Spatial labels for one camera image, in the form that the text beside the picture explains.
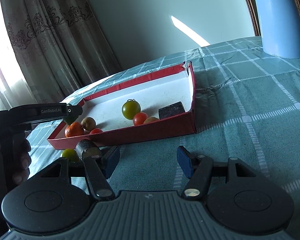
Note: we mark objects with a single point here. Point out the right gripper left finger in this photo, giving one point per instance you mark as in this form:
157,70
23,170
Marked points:
99,170

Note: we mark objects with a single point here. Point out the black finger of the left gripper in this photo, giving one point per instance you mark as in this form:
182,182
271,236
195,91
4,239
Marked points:
36,113

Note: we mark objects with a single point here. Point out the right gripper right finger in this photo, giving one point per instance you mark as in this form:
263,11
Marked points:
196,168

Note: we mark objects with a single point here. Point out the green tomato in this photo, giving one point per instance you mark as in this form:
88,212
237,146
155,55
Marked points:
70,154
130,108

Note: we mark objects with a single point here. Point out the green cucumber piece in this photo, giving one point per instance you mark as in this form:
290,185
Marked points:
70,118

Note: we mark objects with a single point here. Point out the orange mandarin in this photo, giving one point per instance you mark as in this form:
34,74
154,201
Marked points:
73,130

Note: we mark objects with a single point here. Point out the red cherry tomato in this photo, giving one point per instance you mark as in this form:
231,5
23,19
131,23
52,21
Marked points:
96,131
139,118

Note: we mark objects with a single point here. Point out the small brown kiwi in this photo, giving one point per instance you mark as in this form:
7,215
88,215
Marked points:
88,123

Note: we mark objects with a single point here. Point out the small brown round fruit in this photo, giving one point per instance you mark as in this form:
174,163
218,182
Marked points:
150,119

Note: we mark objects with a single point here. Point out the eggplant slice piece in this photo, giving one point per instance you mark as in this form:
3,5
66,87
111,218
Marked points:
86,148

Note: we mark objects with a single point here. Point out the person left hand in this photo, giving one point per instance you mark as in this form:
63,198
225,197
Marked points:
23,160

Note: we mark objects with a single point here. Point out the brown patterned curtain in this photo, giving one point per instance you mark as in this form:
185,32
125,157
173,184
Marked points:
49,49

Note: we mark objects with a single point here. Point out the light blue kettle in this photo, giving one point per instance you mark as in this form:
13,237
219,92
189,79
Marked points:
279,21

